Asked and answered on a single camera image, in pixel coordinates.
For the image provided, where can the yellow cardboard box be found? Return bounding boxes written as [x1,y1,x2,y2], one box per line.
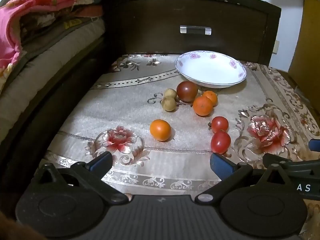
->
[289,0,320,95]

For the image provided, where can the white floral plate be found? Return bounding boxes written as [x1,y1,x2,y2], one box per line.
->
[174,50,247,89]

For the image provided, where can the folded cloths stack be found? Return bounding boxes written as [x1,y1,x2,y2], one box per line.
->
[20,0,103,43]

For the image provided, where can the dark brown tomato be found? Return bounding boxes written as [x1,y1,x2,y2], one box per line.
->
[176,81,199,103]

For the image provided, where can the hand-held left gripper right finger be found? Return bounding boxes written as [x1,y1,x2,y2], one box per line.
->
[195,152,288,205]

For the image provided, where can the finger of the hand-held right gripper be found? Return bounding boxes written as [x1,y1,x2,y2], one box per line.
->
[308,138,320,152]
[262,153,320,176]

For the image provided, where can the beige mattress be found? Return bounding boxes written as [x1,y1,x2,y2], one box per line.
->
[0,17,105,135]

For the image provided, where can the floral beige mat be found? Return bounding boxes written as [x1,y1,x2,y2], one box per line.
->
[42,53,320,199]

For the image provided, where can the pink floral blanket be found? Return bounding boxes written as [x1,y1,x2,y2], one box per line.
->
[0,0,78,85]

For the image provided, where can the dark wooden nightstand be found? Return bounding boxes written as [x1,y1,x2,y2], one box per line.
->
[101,0,282,67]

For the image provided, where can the small orange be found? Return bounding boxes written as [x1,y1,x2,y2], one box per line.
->
[193,96,214,117]
[202,90,218,107]

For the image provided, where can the red tomato with stem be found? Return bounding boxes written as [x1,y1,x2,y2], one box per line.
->
[208,116,229,133]

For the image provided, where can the dark wooden bed frame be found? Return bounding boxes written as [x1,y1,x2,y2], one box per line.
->
[0,36,113,218]

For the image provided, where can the dark wooden drawer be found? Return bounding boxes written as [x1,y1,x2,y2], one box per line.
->
[120,4,270,64]

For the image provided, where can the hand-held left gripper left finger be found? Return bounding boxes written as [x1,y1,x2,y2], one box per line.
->
[35,151,129,205]

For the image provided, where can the smooth light orange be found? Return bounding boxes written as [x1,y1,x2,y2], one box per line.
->
[150,119,172,142]

